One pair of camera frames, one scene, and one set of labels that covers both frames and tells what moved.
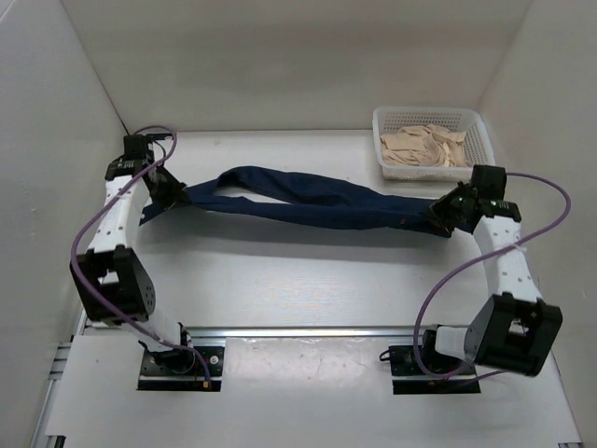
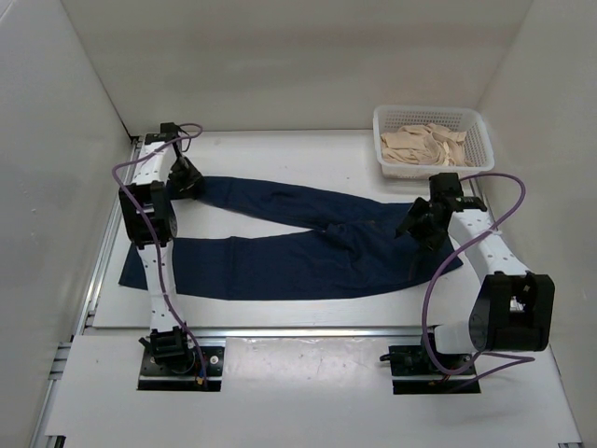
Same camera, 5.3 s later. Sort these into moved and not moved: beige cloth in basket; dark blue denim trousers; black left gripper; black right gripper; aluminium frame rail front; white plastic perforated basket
Moved: dark blue denim trousers; black left gripper; black right gripper
Not moved: aluminium frame rail front; white plastic perforated basket; beige cloth in basket
